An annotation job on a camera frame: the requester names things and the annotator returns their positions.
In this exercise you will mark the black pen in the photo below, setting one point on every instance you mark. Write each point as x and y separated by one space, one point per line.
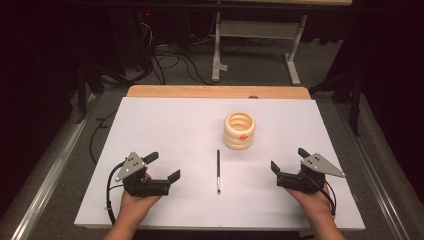
218 166

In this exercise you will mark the person's left hand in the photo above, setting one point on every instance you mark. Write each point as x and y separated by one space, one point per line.
136 206

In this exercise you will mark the person's right hand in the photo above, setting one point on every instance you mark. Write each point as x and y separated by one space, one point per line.
315 204

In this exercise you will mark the white table mat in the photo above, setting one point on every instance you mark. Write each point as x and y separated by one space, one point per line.
166 126

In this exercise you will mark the aluminium floor rail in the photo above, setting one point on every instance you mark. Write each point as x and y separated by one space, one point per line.
50 180
376 176

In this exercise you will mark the cream ribbed pen holder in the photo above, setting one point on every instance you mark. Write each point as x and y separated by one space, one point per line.
233 140

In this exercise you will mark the white metal frame desk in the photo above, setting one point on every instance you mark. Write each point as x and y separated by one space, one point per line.
256 30

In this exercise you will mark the dark computer tower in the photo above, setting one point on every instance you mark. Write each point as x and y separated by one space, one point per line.
133 40

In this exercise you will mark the black metal stand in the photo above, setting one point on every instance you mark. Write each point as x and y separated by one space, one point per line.
356 106
81 93

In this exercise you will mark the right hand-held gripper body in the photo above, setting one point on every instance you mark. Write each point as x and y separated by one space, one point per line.
300 181

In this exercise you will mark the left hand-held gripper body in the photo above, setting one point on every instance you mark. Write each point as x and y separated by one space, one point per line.
146 188

